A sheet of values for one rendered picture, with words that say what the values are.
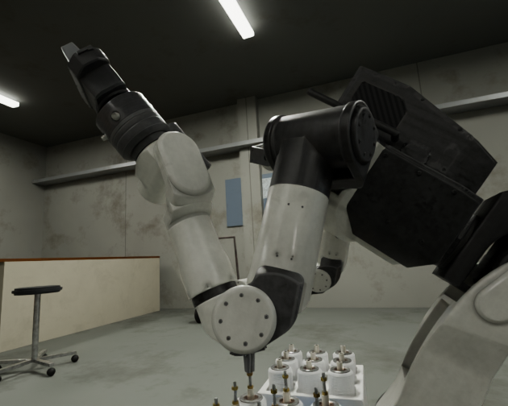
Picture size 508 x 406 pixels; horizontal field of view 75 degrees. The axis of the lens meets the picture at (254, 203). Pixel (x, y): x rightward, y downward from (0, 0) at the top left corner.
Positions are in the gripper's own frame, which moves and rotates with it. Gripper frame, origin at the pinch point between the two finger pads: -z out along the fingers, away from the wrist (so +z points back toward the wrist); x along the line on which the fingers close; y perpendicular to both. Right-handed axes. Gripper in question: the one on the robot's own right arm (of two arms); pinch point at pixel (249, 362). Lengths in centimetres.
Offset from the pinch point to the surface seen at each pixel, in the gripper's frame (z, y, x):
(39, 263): 42, -309, 47
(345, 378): -12.4, 5.8, -37.7
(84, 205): 152, -579, -28
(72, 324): -25, -334, 13
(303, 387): -16.4, -6.6, -28.0
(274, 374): -12.3, -15.2, -21.1
